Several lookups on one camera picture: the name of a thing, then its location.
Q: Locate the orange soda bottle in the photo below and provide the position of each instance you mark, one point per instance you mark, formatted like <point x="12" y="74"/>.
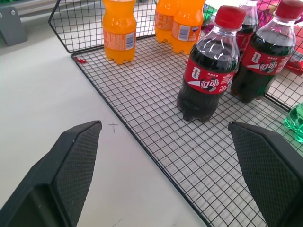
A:
<point x="164" y="19"/>
<point x="119" y="33"/>
<point x="187" y="28"/>

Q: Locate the green soda bottle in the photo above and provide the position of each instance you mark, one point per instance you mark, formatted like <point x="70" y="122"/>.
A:
<point x="295" y="120"/>
<point x="208" y="13"/>

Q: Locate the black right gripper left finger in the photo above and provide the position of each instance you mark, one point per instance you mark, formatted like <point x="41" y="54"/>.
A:
<point x="56" y="179"/>

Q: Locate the cola bottle with red cap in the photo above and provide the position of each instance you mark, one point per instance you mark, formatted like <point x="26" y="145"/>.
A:
<point x="246" y="26"/>
<point x="206" y="71"/>
<point x="262" y="59"/>

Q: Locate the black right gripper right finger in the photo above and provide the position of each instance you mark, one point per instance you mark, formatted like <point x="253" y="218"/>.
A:
<point x="267" y="170"/>

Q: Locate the red snack package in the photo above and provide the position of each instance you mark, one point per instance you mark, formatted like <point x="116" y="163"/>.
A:
<point x="296" y="62"/>

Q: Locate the pink snack package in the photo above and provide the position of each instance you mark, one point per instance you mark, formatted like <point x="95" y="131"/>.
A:
<point x="267" y="9"/>

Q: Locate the grey metal bracket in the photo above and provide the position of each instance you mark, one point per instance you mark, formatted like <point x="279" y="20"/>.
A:
<point x="11" y="23"/>

